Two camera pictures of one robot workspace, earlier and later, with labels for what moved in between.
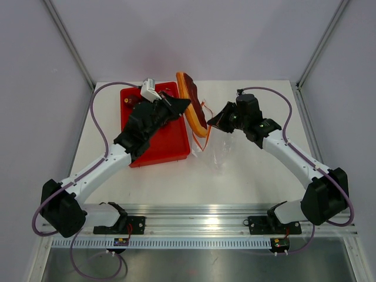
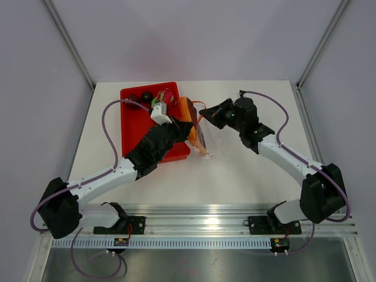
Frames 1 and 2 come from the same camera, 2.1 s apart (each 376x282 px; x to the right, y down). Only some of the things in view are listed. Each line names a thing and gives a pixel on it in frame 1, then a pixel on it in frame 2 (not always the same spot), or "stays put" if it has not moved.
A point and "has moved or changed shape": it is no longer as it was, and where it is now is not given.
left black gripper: [178, 105] to [181, 128]
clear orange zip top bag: [219, 147] has moved or changed shape
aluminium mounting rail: [215, 220] stays put
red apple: [131, 100] stays put
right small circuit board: [280, 243] stays put
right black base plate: [270, 225] stays put
